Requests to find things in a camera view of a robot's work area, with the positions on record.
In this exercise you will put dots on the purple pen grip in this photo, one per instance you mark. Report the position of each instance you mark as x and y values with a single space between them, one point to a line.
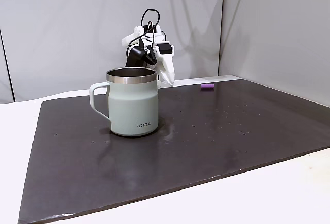
207 86

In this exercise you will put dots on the pale green steel mug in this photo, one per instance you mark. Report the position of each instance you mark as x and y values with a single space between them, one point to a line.
132 105

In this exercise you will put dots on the black rubber mat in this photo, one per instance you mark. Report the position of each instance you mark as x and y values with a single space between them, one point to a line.
206 136

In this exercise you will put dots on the black oval camera box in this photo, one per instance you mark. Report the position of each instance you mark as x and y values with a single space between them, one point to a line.
138 55

